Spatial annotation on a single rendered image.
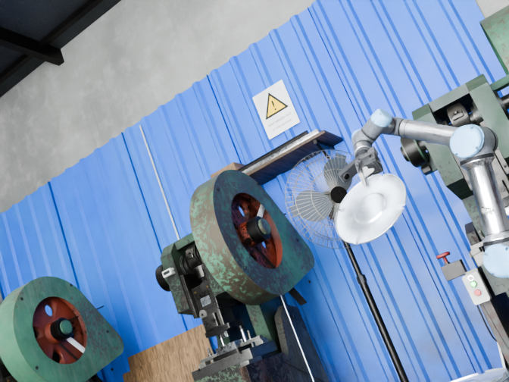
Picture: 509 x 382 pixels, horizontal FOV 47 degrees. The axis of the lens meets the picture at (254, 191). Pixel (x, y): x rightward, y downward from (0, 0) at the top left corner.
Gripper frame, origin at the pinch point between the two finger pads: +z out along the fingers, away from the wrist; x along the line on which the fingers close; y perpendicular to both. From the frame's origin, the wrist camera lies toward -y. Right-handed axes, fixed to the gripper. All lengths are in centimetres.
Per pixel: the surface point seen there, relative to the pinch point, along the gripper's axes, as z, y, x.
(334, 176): -106, -34, 53
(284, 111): -249, -75, 61
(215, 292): -76, -127, 70
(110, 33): -381, -211, -47
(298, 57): -274, -46, 37
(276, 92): -262, -75, 49
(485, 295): -11, 16, 85
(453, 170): -68, 26, 58
